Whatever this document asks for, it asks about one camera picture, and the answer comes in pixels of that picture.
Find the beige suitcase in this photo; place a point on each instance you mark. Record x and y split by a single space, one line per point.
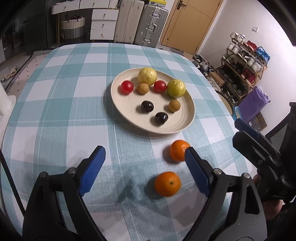
127 21

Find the white drawer desk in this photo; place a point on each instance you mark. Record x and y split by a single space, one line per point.
101 17

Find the yellow-green guava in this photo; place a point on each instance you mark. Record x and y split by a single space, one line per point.
147 75
176 88

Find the purple plastic bag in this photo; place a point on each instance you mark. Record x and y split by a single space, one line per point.
253 103

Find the metal shoe rack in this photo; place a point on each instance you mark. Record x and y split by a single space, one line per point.
242 66

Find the brown longan front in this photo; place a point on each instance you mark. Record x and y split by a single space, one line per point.
174 106

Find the orange mandarin back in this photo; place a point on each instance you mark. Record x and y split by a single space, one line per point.
177 150

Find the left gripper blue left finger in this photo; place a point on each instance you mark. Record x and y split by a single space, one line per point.
89 168

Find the orange mandarin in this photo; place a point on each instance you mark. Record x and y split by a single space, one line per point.
167 184
177 150

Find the brown longan back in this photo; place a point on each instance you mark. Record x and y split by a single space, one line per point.
143 88

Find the round stool beige top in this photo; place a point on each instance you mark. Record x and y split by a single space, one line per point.
226 103

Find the woven laundry basket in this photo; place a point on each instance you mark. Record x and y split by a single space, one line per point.
73 28

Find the red tomato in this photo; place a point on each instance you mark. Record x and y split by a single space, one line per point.
160 86
126 87

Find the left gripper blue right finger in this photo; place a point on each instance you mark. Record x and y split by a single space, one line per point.
200 170

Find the teal checkered tablecloth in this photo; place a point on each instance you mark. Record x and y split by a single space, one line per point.
65 110

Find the stacked shoe boxes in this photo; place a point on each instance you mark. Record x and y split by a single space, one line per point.
157 2

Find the dark plum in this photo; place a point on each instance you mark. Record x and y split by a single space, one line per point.
147 106
161 118

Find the cream round plate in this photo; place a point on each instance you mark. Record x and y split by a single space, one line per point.
129 106

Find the wooden door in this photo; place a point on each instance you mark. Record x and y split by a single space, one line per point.
188 24

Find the orange mandarin front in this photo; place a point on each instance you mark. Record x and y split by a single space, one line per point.
167 184

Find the white paper towel roll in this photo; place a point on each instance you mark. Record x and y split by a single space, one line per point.
5 103

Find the shoes on floor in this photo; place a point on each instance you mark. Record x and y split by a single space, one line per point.
204 67

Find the person's right hand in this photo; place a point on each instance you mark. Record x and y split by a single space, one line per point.
272 208

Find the silver grey suitcase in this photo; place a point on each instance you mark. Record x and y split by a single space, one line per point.
150 26

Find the brown longan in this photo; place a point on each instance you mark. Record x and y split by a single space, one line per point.
174 106
143 88

